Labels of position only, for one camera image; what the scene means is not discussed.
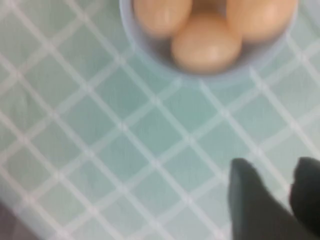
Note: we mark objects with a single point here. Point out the tan egg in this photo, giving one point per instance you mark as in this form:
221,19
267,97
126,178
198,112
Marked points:
162,17
206,45
262,17

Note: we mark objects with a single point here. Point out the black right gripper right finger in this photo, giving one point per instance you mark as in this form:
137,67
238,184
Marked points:
308,195

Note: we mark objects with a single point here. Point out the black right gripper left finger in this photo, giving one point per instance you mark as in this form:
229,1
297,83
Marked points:
255,212

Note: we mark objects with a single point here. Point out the light blue bowl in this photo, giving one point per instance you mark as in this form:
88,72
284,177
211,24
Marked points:
155,57

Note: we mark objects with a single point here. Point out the green checked tablecloth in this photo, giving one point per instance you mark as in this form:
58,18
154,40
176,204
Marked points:
125,137

